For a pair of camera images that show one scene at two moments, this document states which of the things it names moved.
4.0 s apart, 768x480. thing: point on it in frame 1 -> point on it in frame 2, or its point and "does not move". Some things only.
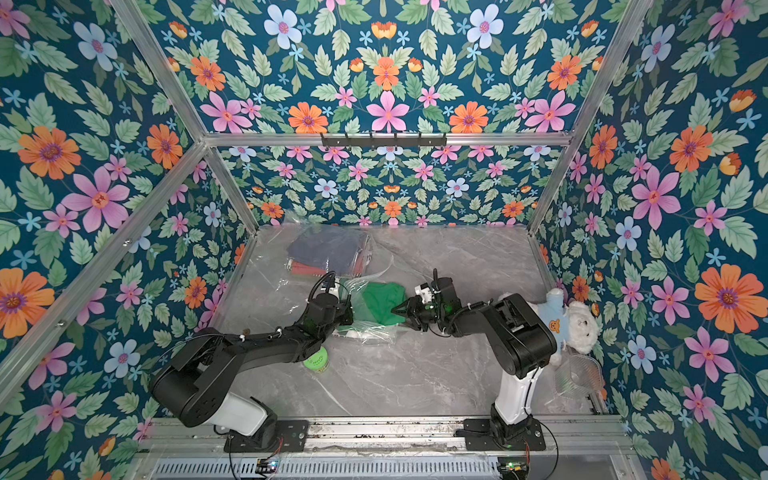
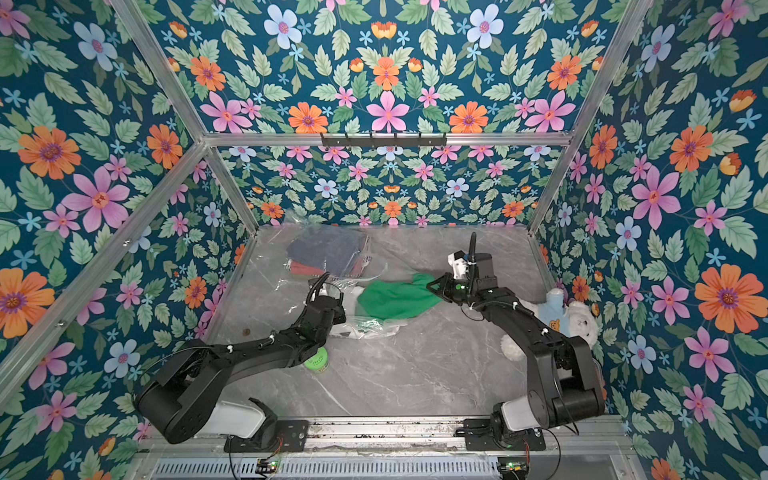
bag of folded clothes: (327, 251) does not move
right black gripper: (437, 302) -> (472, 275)
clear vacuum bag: (373, 301) does not move
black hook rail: (384, 142) does not move
